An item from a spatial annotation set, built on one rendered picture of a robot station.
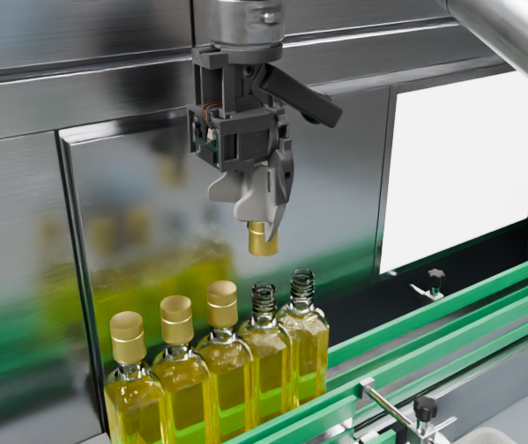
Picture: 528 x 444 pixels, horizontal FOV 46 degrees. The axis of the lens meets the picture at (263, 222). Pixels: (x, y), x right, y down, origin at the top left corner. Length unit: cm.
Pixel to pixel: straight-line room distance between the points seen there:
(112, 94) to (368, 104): 38
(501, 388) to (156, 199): 70
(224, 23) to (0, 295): 41
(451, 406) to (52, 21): 80
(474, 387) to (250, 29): 72
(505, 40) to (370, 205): 52
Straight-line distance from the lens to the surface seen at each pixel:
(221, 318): 71
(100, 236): 75
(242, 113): 61
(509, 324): 112
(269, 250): 70
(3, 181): 73
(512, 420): 121
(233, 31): 59
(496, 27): 52
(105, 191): 73
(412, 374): 98
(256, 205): 64
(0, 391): 86
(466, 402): 110
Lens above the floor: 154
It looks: 27 degrees down
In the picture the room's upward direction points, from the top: straight up
